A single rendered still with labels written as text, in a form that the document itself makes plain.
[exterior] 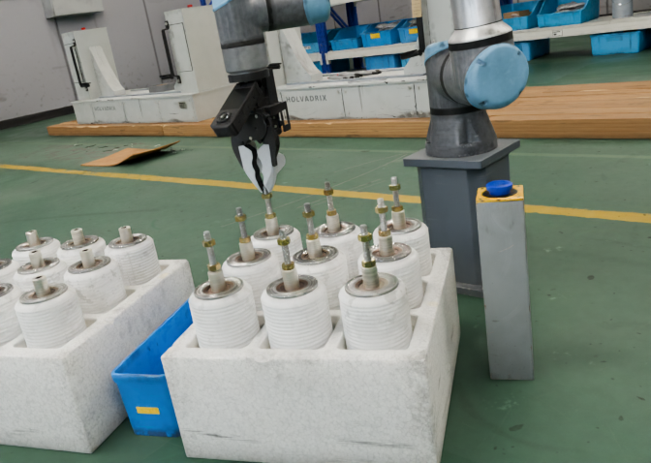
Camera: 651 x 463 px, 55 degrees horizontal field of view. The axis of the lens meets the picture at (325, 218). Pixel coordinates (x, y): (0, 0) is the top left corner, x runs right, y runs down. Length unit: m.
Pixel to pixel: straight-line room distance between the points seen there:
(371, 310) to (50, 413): 0.57
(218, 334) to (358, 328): 0.21
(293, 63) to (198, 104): 0.83
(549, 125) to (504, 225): 1.79
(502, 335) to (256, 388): 0.41
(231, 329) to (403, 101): 2.35
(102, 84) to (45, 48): 2.40
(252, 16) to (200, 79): 3.29
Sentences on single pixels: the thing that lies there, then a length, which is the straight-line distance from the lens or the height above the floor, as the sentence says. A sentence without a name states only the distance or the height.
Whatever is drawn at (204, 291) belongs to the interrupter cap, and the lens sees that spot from 0.97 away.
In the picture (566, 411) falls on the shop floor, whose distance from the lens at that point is 1.06.
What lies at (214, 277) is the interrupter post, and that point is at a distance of 0.95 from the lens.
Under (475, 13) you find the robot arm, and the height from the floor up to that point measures 0.58.
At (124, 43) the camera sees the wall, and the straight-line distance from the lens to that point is 8.33.
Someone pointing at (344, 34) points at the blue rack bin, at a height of 0.40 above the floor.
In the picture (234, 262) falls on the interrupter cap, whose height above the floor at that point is 0.25.
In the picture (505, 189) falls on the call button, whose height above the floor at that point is 0.32.
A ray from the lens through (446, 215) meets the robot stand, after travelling 1.37.
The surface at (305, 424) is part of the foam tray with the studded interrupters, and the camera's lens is 0.94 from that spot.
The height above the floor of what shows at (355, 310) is 0.24.
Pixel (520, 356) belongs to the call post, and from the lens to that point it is 1.10.
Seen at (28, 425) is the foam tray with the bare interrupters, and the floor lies 0.05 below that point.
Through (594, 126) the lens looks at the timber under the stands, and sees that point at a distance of 2.71.
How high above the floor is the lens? 0.61
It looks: 18 degrees down
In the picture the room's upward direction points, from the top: 9 degrees counter-clockwise
